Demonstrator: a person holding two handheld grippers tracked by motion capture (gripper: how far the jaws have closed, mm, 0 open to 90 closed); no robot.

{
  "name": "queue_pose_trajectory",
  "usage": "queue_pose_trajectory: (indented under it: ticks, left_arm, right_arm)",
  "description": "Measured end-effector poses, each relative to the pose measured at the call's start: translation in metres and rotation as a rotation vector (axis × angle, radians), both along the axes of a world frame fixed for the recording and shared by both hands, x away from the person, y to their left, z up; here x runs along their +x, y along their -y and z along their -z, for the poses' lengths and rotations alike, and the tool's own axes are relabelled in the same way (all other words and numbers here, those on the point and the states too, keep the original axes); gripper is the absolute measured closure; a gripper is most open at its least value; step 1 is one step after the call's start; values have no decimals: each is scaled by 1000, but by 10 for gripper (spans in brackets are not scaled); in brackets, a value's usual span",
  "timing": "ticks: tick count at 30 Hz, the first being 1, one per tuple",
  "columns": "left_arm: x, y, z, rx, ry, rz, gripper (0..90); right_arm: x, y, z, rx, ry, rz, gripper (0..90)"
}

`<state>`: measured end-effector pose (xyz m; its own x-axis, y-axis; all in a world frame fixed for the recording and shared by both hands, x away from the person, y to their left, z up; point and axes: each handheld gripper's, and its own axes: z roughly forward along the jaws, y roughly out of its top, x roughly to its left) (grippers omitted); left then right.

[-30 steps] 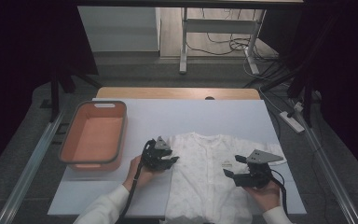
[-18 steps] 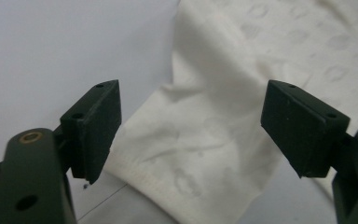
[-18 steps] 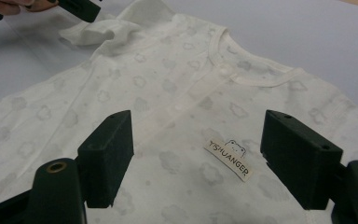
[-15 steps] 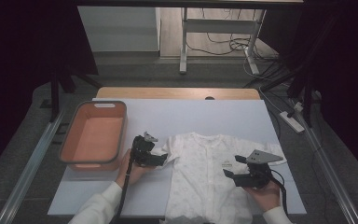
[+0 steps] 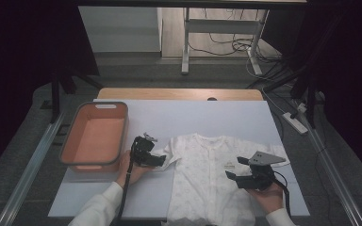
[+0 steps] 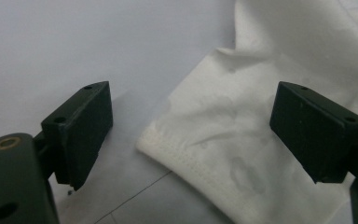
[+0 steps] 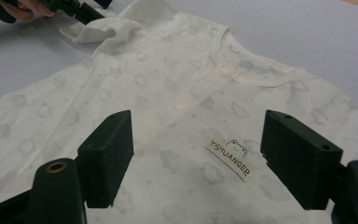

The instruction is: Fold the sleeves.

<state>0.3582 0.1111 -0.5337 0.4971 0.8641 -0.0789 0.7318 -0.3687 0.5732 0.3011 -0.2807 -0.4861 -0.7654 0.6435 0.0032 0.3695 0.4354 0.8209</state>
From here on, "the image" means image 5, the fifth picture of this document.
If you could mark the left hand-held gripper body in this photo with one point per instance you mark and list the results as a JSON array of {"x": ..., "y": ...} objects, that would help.
[{"x": 143, "y": 150}]

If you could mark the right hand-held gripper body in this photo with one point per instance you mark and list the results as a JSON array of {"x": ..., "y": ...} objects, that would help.
[{"x": 262, "y": 158}]

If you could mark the white baby romper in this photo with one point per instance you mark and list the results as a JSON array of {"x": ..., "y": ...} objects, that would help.
[{"x": 201, "y": 175}]

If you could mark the orange plastic basket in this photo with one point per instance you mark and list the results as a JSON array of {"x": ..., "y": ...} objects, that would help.
[{"x": 100, "y": 132}]

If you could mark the person's left hand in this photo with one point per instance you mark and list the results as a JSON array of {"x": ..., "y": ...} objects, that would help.
[{"x": 128, "y": 172}]

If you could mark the person's right hand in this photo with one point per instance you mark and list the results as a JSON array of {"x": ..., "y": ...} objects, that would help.
[{"x": 270, "y": 199}]

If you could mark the white power strip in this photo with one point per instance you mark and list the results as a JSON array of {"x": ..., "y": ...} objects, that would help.
[{"x": 294, "y": 123}]

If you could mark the white board sheet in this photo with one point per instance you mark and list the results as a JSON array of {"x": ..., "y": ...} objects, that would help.
[{"x": 201, "y": 116}]

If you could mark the white plug adapter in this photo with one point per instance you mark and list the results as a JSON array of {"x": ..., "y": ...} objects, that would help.
[{"x": 301, "y": 108}]

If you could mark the black metal stand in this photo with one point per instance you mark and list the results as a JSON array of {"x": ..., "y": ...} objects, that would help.
[
  {"x": 55, "y": 94},
  {"x": 311, "y": 103}
]

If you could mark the dark curtain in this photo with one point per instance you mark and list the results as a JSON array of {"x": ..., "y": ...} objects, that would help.
[
  {"x": 352, "y": 62},
  {"x": 19, "y": 62}
]

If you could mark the aluminium floor rail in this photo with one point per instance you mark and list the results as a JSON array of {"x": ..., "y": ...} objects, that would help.
[
  {"x": 333, "y": 175},
  {"x": 31, "y": 169}
]

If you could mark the white metal desk frame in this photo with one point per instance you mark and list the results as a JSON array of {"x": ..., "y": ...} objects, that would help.
[{"x": 223, "y": 26}]

